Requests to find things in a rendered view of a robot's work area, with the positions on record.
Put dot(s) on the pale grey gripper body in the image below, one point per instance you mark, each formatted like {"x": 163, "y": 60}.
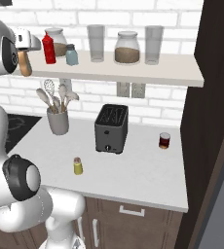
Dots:
{"x": 33, "y": 43}

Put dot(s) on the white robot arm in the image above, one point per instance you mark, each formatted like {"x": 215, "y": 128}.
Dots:
{"x": 7, "y": 201}

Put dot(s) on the blue-grey shaker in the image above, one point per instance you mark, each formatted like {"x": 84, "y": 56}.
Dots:
{"x": 71, "y": 56}

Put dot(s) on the yellow shaker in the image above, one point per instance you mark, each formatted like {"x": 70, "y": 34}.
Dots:
{"x": 78, "y": 167}

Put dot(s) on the dark red condiment bottle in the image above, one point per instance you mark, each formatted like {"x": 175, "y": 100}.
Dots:
{"x": 164, "y": 141}

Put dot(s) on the tall dark brown cabinet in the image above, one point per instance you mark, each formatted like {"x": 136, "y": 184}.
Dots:
{"x": 208, "y": 97}

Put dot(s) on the brown cabinet door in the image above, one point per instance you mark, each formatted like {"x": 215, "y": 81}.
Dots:
{"x": 16, "y": 238}
{"x": 136, "y": 236}

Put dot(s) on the brown wooden rounded object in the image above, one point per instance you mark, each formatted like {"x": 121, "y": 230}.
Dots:
{"x": 25, "y": 64}

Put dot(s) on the slotted skimmer spoon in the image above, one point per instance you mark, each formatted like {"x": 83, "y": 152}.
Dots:
{"x": 49, "y": 87}

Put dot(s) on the pale wooden spoon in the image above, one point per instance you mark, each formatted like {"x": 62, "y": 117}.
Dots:
{"x": 43, "y": 95}
{"x": 71, "y": 96}

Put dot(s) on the pale spatula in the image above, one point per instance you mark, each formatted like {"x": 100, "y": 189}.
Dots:
{"x": 62, "y": 92}

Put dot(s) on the tall clear glass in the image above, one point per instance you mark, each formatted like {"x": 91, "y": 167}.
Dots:
{"x": 96, "y": 43}
{"x": 154, "y": 45}

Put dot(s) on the grey utensil pot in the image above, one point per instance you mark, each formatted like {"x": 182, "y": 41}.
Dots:
{"x": 57, "y": 123}

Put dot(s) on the black hob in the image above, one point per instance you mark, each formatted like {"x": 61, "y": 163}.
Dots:
{"x": 19, "y": 128}

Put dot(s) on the dark grey toaster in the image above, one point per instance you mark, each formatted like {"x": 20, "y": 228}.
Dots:
{"x": 110, "y": 133}

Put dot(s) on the brown drawer front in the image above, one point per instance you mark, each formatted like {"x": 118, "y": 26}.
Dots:
{"x": 162, "y": 215}

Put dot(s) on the grey wall outlet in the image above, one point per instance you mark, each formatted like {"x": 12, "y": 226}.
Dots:
{"x": 123, "y": 89}
{"x": 67, "y": 83}
{"x": 138, "y": 90}

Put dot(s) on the cream wall shelf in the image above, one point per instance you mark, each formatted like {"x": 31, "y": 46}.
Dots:
{"x": 123, "y": 73}

